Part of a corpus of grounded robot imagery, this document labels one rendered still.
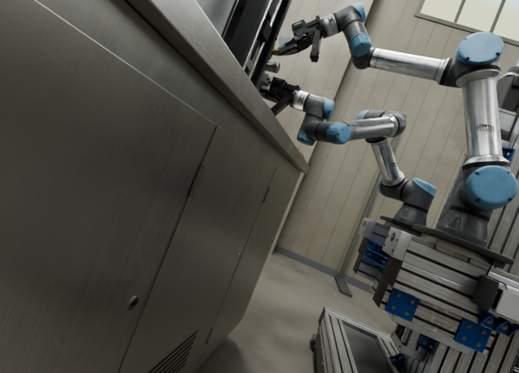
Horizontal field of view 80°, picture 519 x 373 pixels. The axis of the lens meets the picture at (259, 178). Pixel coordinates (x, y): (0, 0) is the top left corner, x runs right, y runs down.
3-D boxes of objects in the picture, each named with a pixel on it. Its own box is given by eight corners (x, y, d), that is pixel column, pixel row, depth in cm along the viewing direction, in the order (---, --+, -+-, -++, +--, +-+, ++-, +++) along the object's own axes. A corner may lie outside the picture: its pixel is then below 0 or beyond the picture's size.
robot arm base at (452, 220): (469, 245, 110) (479, 218, 110) (495, 252, 95) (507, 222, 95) (427, 228, 112) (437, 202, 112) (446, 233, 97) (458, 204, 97)
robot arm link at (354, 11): (368, 13, 112) (359, -5, 114) (338, 25, 114) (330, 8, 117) (367, 27, 119) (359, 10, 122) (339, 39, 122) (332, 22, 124)
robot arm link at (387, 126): (417, 138, 131) (335, 151, 106) (394, 135, 140) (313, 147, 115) (420, 110, 128) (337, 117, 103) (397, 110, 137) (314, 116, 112)
